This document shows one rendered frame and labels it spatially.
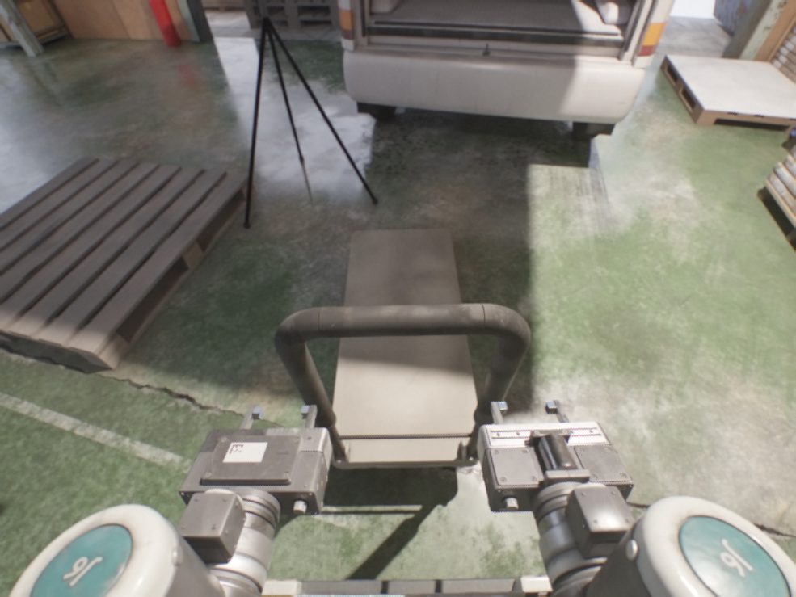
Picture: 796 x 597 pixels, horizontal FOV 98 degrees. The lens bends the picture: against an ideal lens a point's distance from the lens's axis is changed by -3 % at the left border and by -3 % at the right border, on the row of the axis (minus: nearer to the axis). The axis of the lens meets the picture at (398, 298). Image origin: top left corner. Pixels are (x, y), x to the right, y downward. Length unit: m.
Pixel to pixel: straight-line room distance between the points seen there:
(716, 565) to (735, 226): 2.16
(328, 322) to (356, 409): 0.57
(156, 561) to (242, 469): 0.18
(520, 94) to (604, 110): 0.41
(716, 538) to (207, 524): 0.33
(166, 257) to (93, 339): 0.42
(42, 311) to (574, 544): 1.80
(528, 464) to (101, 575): 0.34
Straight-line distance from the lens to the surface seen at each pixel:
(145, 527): 0.28
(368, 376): 1.05
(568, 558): 0.39
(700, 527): 0.29
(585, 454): 0.45
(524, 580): 0.74
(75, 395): 1.69
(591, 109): 2.14
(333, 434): 0.82
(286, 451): 0.43
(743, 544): 0.29
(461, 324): 0.46
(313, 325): 0.46
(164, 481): 1.36
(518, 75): 2.03
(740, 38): 4.48
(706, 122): 3.30
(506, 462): 0.42
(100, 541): 0.29
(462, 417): 1.00
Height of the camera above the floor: 1.12
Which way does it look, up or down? 50 degrees down
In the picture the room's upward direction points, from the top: 2 degrees counter-clockwise
